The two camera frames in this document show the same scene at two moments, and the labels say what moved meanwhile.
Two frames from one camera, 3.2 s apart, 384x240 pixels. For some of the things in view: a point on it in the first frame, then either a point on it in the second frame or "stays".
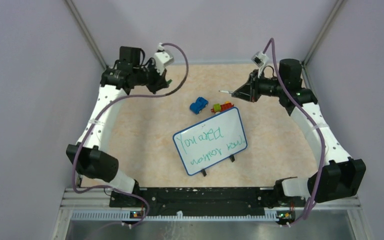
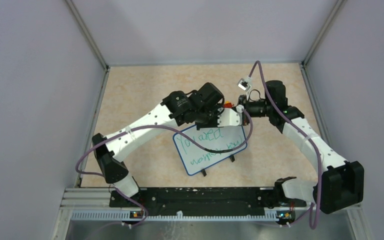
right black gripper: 249,91 → 243,100
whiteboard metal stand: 203,171 stays
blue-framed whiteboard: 202,145 stays
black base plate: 242,197 stays
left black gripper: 160,82 → 214,124
